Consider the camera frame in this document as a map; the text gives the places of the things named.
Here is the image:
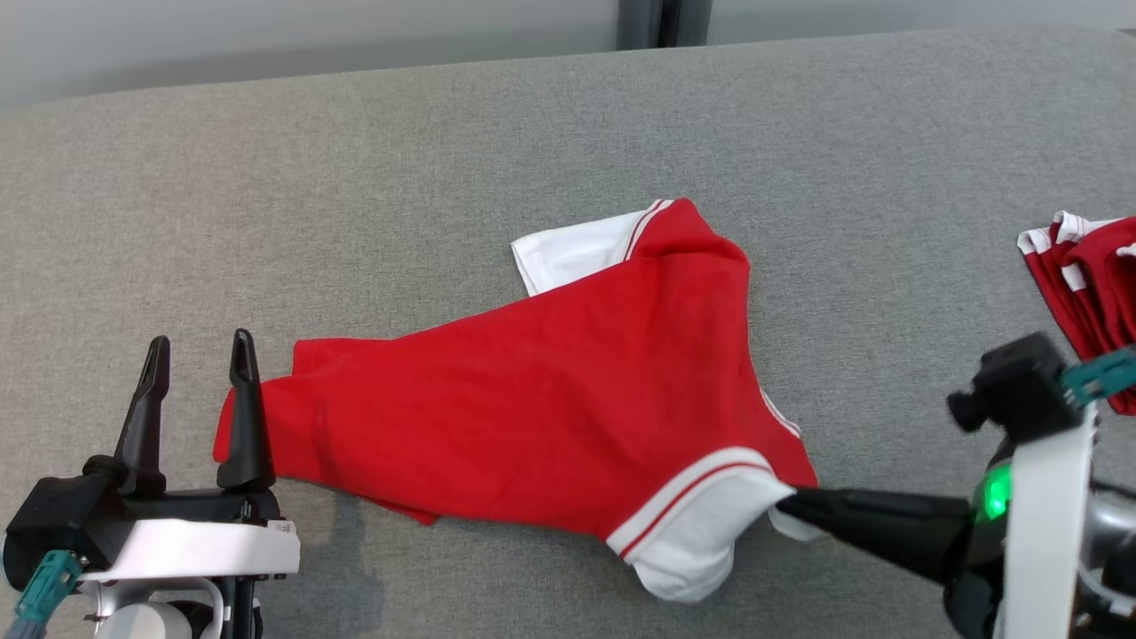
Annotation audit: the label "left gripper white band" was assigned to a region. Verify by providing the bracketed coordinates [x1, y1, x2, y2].
[78, 328, 301, 584]

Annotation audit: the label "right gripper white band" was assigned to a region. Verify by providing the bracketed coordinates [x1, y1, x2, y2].
[777, 408, 1136, 639]

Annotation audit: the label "red Bulls 23 shorts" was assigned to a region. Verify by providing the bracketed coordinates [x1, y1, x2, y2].
[1018, 211, 1136, 416]

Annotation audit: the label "red shirt with white sleeves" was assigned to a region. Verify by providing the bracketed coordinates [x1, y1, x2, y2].
[213, 197, 822, 604]

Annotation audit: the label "teal plug left camera cable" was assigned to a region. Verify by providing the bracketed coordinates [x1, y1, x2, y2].
[4, 550, 83, 639]

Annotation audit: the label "teal plug camera cable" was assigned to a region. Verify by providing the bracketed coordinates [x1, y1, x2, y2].
[1062, 346, 1136, 411]
[4, 550, 83, 639]

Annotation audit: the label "teal plug right camera cable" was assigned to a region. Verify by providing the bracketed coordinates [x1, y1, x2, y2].
[1062, 346, 1136, 411]

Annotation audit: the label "grey double partition post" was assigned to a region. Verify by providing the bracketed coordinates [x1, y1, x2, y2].
[619, 0, 714, 50]

